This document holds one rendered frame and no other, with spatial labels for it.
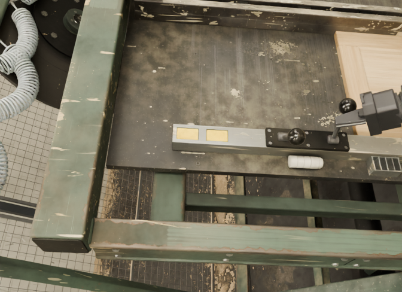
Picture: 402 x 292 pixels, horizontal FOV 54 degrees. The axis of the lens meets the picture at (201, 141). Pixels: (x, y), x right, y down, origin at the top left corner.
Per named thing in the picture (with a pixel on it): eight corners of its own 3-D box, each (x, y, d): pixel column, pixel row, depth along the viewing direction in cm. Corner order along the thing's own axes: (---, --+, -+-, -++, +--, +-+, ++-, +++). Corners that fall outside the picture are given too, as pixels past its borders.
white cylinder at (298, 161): (288, 169, 94) (320, 171, 95) (291, 164, 92) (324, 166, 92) (286, 158, 96) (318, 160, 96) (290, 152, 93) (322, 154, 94)
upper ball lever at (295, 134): (289, 145, 94) (307, 146, 81) (273, 144, 94) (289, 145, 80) (289, 129, 94) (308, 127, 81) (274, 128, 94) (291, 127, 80)
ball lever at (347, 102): (340, 149, 93) (361, 105, 84) (325, 148, 93) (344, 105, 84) (336, 138, 96) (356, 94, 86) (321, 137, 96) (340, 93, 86)
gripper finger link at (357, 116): (334, 116, 87) (364, 109, 84) (336, 128, 85) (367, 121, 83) (332, 112, 86) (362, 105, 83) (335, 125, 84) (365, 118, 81)
